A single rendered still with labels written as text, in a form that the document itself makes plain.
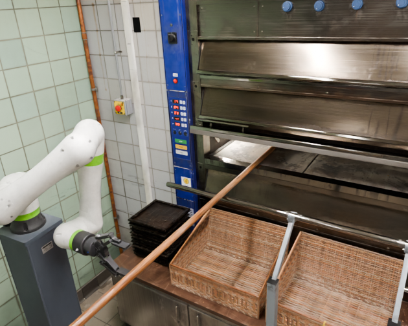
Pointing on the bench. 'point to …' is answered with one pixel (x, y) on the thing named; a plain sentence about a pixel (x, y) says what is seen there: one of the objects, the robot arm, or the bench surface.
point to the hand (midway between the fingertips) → (127, 260)
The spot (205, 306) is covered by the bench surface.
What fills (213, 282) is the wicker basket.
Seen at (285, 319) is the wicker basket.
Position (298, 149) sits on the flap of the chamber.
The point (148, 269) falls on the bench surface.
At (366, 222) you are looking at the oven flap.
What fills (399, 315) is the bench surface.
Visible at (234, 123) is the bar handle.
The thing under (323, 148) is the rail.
